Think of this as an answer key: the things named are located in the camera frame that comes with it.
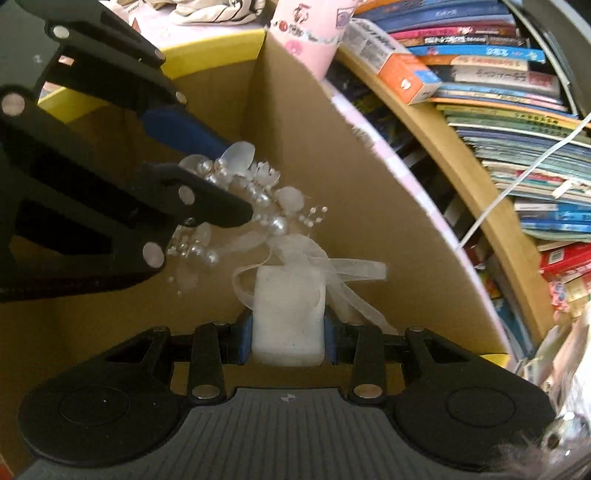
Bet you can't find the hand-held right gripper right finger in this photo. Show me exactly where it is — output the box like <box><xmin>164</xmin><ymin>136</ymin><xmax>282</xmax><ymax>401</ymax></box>
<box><xmin>323</xmin><ymin>311</ymin><xmax>469</xmax><ymax>401</ymax></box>

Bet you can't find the pink printed tumbler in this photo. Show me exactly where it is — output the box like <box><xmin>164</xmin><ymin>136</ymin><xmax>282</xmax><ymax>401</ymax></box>
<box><xmin>269</xmin><ymin>0</ymin><xmax>360</xmax><ymax>80</ymax></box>

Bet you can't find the wooden bookshelf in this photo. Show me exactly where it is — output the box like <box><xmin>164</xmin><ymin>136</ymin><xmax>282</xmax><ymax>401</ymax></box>
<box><xmin>335</xmin><ymin>46</ymin><xmax>561</xmax><ymax>344</ymax></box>

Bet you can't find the orange white small carton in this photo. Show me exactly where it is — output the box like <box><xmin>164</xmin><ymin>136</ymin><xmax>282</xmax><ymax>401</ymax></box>
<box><xmin>344</xmin><ymin>17</ymin><xmax>444</xmax><ymax>106</ymax></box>

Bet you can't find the white black printed bag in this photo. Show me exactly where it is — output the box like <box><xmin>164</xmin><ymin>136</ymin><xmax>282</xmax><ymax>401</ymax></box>
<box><xmin>168</xmin><ymin>0</ymin><xmax>267</xmax><ymax>25</ymax></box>

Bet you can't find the white cable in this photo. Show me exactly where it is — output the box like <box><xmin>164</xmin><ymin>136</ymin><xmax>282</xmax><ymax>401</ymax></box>
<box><xmin>459</xmin><ymin>113</ymin><xmax>591</xmax><ymax>247</ymax></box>

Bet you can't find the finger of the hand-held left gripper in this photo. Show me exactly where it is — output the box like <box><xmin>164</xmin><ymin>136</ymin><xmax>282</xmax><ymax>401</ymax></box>
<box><xmin>14</xmin><ymin>0</ymin><xmax>234</xmax><ymax>160</ymax></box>
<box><xmin>0</xmin><ymin>83</ymin><xmax>254</xmax><ymax>304</ymax></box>

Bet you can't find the dark fluffy object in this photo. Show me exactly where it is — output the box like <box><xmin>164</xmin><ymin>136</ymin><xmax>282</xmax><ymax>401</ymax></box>
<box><xmin>489</xmin><ymin>413</ymin><xmax>591</xmax><ymax>480</ymax></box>

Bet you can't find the yellow cardboard box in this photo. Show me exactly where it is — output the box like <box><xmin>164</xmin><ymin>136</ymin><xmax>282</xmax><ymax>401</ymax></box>
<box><xmin>0</xmin><ymin>25</ymin><xmax>512</xmax><ymax>467</ymax></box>

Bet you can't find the row of colourful books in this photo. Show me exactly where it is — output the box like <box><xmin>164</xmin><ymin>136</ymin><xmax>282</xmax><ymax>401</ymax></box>
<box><xmin>353</xmin><ymin>0</ymin><xmax>591</xmax><ymax>243</ymax></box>

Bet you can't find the red printed box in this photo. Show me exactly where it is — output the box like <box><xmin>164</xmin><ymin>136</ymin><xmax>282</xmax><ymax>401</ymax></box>
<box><xmin>538</xmin><ymin>240</ymin><xmax>591</xmax><ymax>282</ymax></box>

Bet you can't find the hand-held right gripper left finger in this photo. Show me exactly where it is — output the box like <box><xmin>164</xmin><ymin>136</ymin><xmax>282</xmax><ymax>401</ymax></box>
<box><xmin>99</xmin><ymin>310</ymin><xmax>254</xmax><ymax>401</ymax></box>

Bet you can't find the white rectangular block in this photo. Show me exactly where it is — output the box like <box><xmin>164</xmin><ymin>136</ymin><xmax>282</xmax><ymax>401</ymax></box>
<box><xmin>252</xmin><ymin>265</ymin><xmax>329</xmax><ymax>367</ymax></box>

